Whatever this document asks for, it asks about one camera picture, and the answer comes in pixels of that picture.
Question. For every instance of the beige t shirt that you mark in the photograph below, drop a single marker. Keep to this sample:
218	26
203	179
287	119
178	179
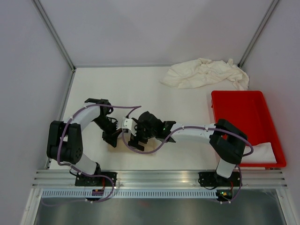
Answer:
120	147

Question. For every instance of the white folded cloth in bin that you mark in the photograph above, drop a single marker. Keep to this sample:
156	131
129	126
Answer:
263	154

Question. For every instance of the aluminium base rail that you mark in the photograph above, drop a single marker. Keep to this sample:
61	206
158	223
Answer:
252	179

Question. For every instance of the cream white t shirt pile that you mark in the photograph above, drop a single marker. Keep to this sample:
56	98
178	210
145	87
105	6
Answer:
202	72

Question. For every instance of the left aluminium frame post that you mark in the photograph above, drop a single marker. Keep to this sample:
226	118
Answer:
49	25

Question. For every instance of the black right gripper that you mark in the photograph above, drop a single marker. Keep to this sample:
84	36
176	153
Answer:
133	142

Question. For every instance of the white slotted cable duct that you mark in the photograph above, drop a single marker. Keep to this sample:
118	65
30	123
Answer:
131	193

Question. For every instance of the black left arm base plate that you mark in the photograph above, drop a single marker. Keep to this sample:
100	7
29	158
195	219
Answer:
85	181

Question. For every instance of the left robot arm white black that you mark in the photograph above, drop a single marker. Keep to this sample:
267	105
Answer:
65	143

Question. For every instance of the right aluminium frame post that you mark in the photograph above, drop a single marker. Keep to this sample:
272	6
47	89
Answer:
267	16

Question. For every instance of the aluminium frame post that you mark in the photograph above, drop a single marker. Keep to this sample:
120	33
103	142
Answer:
49	25
267	16

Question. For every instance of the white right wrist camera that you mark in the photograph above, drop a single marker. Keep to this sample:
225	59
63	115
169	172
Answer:
128	124

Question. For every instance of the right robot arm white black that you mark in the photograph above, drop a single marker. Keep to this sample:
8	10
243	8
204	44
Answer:
227	141

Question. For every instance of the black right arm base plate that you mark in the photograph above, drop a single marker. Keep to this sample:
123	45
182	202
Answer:
211	180

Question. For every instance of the red plastic bin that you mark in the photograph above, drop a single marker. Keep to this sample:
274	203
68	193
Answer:
248	111

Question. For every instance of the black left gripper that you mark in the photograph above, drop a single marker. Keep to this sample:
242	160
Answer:
112	137

